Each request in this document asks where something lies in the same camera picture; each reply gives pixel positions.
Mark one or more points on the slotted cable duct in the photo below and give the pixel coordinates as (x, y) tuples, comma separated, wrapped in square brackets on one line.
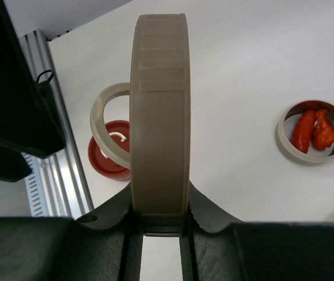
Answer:
[(35, 189)]

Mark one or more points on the red sausage piece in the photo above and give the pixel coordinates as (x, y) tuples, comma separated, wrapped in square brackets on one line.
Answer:
[(303, 131)]

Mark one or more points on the red octopus sausage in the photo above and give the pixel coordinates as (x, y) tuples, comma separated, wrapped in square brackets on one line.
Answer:
[(323, 133)]

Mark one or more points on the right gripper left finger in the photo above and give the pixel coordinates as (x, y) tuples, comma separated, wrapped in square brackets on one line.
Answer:
[(103, 244)]

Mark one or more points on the brown round lid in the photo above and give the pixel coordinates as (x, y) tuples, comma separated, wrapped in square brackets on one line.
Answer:
[(159, 117)]

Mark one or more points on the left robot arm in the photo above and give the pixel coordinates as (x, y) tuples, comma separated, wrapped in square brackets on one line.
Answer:
[(29, 120)]

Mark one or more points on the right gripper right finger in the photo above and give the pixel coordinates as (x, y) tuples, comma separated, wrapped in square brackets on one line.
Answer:
[(218, 246)]

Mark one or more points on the aluminium mounting rail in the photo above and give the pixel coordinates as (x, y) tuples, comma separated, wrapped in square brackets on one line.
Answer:
[(64, 182)]

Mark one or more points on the brown-banded steel container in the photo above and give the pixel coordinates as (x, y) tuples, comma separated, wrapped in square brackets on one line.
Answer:
[(285, 128)]

